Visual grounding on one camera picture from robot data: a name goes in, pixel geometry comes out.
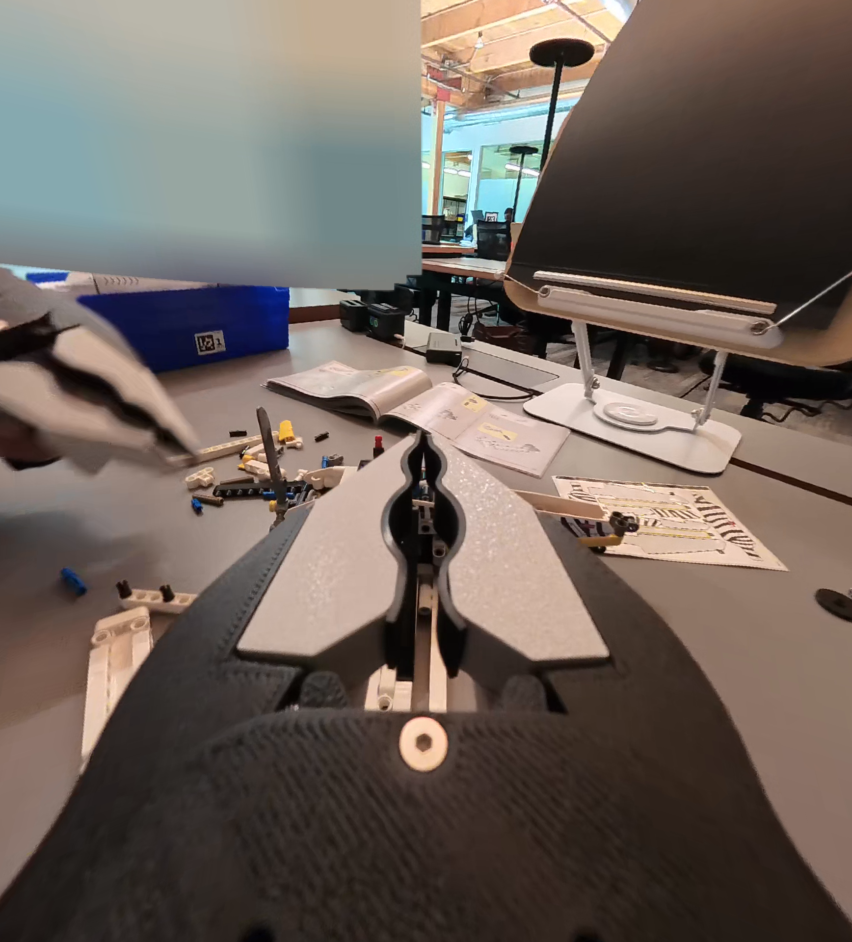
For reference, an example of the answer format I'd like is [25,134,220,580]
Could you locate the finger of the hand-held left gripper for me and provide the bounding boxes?
[51,318,200,453]
[0,359,196,473]

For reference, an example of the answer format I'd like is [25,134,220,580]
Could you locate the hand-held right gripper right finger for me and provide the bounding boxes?
[426,434,611,667]

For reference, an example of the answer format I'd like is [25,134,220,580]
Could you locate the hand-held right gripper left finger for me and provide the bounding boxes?
[237,433,428,663]

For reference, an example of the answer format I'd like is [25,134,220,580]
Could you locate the lego helicopter model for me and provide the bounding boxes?
[255,407,640,715]

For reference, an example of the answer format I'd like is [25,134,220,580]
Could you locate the long white lego beam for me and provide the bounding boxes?
[176,434,265,466]

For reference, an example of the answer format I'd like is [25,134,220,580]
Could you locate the white lego beam black pins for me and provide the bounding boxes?
[115,580,199,612]

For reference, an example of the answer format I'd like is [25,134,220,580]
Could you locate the white lego panel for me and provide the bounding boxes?
[80,605,155,770]

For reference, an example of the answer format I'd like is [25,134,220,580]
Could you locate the pile of loose lego pieces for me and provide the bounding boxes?
[183,416,390,516]

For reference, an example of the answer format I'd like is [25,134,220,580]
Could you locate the blue plastic bin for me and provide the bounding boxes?
[76,285,292,373]

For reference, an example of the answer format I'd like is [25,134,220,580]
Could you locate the white plastic crate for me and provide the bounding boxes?
[91,272,218,295]

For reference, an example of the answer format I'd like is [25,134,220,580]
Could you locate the striped sticker sheet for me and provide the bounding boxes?
[552,474,790,573]

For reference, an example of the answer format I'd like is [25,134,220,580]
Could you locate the open instruction booklet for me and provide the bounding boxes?
[263,360,571,478]

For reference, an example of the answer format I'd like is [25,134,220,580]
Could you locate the grey flat pad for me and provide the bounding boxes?
[461,344,561,400]

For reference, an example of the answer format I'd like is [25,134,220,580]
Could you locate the white metal book stand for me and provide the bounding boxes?
[503,243,852,476]

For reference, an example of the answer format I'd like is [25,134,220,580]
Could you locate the background wooden desk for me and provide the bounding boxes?
[422,256,519,330]

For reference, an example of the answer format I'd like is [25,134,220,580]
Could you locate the black office chair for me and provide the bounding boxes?
[473,219,513,263]

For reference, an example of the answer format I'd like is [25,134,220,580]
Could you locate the short black floor lamp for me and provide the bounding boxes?
[507,145,539,216]

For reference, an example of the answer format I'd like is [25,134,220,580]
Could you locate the large black board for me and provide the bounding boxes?
[503,0,852,369]

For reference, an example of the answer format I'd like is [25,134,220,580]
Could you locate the tall black floor lamp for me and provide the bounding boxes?
[528,37,596,194]

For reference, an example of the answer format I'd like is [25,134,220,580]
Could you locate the black cable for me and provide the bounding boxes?
[451,355,539,403]

